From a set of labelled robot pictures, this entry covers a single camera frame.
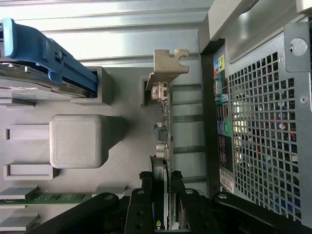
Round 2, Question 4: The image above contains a grey plastic parts rack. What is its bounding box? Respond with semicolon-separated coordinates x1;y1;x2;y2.
0;65;175;234

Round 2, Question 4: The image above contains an open grey PC case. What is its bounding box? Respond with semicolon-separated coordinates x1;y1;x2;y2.
197;0;312;228

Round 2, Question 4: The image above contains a green RAM stick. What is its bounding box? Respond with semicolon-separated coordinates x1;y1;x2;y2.
0;192;95;206

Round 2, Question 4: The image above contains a hard disk with blue carrier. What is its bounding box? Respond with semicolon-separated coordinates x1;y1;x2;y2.
0;18;98;101

